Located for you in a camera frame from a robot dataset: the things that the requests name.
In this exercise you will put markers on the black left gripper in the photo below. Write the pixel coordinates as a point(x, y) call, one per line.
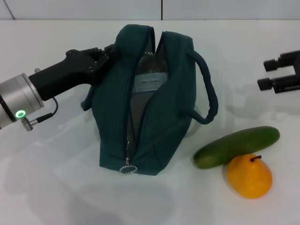
point(63, 75)

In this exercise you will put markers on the orange yellow pear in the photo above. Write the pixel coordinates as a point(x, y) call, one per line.
point(249, 180)

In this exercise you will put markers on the green cucumber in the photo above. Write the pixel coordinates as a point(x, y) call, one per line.
point(234, 146)

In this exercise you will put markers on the clear plastic food container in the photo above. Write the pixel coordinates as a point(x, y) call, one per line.
point(150, 83)

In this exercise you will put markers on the dark teal insulated bag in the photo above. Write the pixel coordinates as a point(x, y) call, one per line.
point(112, 112)

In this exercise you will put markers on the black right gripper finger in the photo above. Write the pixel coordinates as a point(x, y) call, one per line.
point(286, 84)
point(286, 61)

